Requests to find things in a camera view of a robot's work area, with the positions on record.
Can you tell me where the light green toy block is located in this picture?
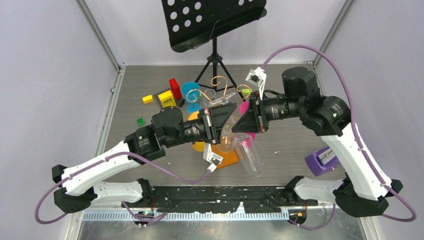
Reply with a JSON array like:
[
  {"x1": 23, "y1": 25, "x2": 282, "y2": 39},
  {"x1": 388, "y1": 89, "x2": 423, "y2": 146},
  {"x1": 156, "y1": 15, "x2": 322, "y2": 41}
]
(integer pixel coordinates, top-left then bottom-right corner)
[{"x1": 241, "y1": 88, "x2": 252, "y2": 96}]

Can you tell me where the blue plastic goblet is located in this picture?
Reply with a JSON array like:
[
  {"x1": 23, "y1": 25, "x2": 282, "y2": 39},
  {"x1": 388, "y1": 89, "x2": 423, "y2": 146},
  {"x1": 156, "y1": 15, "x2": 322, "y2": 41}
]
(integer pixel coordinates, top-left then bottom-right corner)
[{"x1": 181, "y1": 81, "x2": 202, "y2": 114}]

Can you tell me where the gold wine glass rack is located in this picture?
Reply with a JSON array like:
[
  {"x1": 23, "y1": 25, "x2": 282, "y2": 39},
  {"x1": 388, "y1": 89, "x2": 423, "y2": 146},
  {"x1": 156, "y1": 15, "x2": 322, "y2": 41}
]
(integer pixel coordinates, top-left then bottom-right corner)
[{"x1": 200, "y1": 75, "x2": 252, "y2": 169}]

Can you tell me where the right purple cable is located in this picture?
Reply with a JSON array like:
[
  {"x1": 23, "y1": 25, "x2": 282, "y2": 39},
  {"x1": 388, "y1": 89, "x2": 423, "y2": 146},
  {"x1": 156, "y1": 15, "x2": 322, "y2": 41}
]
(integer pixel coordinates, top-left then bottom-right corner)
[{"x1": 260, "y1": 44, "x2": 418, "y2": 232}]

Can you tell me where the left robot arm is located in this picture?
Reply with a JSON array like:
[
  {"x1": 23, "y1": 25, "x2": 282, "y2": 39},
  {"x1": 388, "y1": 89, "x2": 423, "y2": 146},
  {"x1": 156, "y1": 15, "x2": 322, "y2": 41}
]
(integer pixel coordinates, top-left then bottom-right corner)
[{"x1": 52, "y1": 103, "x2": 237, "y2": 214}]

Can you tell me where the dark green toy block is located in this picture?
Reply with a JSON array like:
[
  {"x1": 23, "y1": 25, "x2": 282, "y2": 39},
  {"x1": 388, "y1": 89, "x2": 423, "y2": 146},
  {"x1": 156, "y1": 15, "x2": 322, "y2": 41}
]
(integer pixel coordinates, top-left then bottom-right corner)
[{"x1": 136, "y1": 117, "x2": 145, "y2": 127}]

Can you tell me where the clear stemless wine glass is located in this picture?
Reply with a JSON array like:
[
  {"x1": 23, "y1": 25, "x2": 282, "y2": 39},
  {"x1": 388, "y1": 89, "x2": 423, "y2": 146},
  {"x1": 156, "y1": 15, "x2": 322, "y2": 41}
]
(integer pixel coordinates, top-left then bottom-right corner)
[{"x1": 217, "y1": 124, "x2": 234, "y2": 153}]

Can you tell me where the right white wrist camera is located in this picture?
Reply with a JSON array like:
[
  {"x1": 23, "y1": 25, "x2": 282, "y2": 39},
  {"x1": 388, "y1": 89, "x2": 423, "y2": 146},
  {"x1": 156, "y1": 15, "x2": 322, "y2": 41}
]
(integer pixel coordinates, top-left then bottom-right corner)
[{"x1": 245, "y1": 66, "x2": 267, "y2": 100}]

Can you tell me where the small yellow toy brick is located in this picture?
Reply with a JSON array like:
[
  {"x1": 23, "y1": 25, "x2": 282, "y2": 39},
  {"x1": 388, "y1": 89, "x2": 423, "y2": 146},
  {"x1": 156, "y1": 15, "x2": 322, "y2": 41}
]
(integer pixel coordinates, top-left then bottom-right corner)
[{"x1": 142, "y1": 94, "x2": 154, "y2": 104}]

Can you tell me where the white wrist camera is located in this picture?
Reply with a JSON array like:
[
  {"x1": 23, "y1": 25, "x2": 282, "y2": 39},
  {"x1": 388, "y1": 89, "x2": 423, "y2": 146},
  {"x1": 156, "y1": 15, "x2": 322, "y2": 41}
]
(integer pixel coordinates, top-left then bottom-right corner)
[
  {"x1": 245, "y1": 66, "x2": 267, "y2": 100},
  {"x1": 203, "y1": 143, "x2": 224, "y2": 173}
]

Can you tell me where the pink plastic goblet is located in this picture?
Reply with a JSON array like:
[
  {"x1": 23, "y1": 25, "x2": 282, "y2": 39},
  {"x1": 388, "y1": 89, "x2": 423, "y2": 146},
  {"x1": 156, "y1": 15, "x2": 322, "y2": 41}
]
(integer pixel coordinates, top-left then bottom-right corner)
[{"x1": 239, "y1": 101, "x2": 256, "y2": 140}]

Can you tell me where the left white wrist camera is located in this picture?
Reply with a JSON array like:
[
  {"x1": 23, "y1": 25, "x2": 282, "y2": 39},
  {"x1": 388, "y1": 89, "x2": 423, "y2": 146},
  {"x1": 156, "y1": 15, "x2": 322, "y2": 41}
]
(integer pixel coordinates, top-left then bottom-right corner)
[{"x1": 203, "y1": 143, "x2": 224, "y2": 173}]

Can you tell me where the small clear wine glass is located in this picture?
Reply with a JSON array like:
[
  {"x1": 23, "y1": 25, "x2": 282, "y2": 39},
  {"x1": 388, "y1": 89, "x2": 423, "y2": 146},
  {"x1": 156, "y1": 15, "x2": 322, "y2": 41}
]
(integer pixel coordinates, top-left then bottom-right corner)
[{"x1": 202, "y1": 88, "x2": 216, "y2": 107}]

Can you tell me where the purple tape dispenser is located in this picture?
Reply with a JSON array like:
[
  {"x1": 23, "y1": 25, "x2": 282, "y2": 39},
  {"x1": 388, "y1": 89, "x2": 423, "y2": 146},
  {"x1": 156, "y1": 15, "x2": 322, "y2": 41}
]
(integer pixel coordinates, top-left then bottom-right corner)
[{"x1": 305, "y1": 146, "x2": 340, "y2": 177}]

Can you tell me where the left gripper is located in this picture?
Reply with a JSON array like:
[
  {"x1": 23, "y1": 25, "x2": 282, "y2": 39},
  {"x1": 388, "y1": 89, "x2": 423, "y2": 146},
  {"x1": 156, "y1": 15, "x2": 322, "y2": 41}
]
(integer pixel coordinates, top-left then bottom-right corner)
[{"x1": 165, "y1": 102, "x2": 235, "y2": 148}]

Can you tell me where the red toy block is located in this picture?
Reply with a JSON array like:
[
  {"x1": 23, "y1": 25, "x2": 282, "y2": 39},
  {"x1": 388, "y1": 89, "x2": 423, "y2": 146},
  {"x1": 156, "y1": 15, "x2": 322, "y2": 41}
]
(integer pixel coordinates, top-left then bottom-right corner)
[{"x1": 168, "y1": 78, "x2": 183, "y2": 100}]

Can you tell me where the black music stand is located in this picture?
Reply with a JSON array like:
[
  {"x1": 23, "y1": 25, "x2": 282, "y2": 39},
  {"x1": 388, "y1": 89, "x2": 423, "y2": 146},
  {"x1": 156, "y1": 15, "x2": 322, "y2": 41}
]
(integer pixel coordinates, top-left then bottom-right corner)
[{"x1": 161, "y1": 0, "x2": 267, "y2": 93}]

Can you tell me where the orange plastic goblet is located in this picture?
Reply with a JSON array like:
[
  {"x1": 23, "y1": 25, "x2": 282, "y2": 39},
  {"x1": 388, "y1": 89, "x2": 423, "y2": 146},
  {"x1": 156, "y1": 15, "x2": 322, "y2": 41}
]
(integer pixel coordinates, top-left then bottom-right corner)
[{"x1": 188, "y1": 111, "x2": 205, "y2": 152}]

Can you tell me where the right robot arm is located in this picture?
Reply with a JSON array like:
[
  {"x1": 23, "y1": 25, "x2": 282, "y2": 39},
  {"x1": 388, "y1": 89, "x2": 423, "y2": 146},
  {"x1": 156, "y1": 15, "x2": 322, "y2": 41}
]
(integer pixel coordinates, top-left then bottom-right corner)
[{"x1": 232, "y1": 67, "x2": 403, "y2": 218}]

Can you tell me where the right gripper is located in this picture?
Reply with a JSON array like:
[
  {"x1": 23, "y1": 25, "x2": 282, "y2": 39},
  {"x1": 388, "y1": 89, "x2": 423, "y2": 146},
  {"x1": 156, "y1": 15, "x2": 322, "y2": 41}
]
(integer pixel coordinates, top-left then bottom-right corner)
[{"x1": 232, "y1": 90, "x2": 303, "y2": 134}]

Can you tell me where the tall clear flute glass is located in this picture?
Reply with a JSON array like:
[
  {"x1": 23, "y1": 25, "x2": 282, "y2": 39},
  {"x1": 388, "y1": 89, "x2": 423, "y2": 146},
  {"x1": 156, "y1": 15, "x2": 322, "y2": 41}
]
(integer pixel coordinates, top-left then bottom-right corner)
[{"x1": 209, "y1": 92, "x2": 265, "y2": 179}]

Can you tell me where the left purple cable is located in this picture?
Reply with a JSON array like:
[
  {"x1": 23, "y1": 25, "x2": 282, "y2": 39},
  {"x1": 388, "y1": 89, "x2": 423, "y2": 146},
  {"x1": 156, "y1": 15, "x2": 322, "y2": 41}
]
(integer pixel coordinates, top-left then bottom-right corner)
[{"x1": 34, "y1": 151, "x2": 218, "y2": 228}]

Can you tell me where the purple cable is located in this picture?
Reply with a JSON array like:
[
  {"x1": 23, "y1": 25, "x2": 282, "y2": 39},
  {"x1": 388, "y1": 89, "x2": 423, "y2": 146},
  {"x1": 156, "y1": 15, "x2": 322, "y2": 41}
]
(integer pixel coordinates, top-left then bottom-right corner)
[
  {"x1": 34, "y1": 151, "x2": 218, "y2": 228},
  {"x1": 260, "y1": 44, "x2": 418, "y2": 232}
]

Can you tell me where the yellow toy block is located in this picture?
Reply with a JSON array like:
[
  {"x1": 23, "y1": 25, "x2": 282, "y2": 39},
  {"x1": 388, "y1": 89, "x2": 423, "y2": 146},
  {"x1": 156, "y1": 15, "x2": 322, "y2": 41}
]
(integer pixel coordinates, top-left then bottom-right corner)
[{"x1": 157, "y1": 89, "x2": 177, "y2": 108}]

